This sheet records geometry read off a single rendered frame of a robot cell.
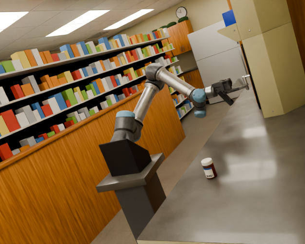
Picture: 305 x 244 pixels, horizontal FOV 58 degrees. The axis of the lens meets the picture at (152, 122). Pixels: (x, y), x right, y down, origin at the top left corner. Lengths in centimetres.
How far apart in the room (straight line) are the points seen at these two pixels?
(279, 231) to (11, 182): 216
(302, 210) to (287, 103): 93
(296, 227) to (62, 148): 241
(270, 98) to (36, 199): 207
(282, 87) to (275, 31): 31
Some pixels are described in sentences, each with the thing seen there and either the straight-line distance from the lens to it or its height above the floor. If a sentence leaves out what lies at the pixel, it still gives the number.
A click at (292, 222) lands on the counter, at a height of 94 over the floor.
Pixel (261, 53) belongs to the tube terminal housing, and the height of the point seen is 131.
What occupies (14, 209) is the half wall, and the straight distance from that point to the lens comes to 262.
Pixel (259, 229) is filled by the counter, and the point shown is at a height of 94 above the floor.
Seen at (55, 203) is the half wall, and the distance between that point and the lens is 284.
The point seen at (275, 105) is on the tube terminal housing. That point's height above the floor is 100.
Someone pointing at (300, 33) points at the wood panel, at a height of 132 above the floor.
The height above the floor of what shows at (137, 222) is 64.
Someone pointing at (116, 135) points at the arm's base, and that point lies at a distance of 159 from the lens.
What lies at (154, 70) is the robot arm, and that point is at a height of 142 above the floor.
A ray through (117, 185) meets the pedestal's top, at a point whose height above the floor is 92.
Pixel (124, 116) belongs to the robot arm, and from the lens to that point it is 163.
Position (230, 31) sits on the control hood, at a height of 148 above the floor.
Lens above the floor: 147
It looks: 11 degrees down
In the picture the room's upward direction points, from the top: 21 degrees counter-clockwise
